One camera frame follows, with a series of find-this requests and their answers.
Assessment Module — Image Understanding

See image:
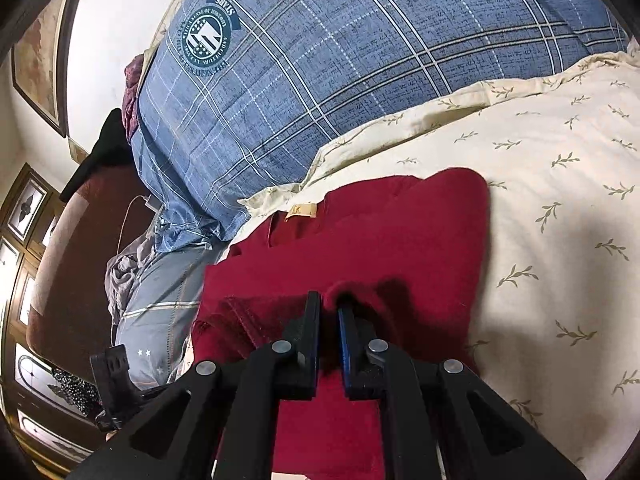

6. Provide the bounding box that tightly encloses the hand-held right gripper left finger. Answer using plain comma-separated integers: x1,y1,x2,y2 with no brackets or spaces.
65,290,322,480

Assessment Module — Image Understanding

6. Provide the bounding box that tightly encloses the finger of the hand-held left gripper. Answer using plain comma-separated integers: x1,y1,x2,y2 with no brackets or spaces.
89,344,166,433

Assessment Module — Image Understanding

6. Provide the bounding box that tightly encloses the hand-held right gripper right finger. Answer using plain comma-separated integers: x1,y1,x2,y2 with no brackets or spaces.
336,304,587,480

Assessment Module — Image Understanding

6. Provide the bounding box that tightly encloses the red knit garment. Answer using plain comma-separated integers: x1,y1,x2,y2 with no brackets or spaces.
190,167,491,480

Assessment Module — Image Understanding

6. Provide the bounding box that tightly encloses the black dotted cloth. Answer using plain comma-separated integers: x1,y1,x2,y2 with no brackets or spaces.
50,367,103,418

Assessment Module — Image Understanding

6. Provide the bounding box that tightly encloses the grey plaid pillow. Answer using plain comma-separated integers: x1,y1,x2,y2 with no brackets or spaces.
114,245,231,391

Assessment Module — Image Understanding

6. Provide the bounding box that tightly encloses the wooden cabinet with glass panes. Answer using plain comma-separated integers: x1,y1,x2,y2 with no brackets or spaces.
0,162,108,476

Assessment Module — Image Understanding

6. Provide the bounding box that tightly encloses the crumpled grey cloth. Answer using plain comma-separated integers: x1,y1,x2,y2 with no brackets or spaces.
105,235,163,323

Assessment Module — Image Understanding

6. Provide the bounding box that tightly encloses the brown bed headboard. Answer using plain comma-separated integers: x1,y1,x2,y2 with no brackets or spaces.
27,165,161,386

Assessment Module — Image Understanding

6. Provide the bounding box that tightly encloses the cream leaf-print bed sheet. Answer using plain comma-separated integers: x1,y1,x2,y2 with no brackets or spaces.
220,37,640,480

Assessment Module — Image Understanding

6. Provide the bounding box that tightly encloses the maroon patterned cloth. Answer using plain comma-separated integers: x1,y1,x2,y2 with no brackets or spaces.
121,55,147,142

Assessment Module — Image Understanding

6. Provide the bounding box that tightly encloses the blue plaid pillow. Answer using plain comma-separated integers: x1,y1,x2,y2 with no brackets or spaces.
131,0,631,256

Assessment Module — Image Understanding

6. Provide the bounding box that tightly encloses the white charger with cable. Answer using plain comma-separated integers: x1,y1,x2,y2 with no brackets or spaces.
112,194,166,271

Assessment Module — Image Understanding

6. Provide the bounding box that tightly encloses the framed wall picture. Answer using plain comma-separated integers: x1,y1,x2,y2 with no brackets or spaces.
10,0,88,138

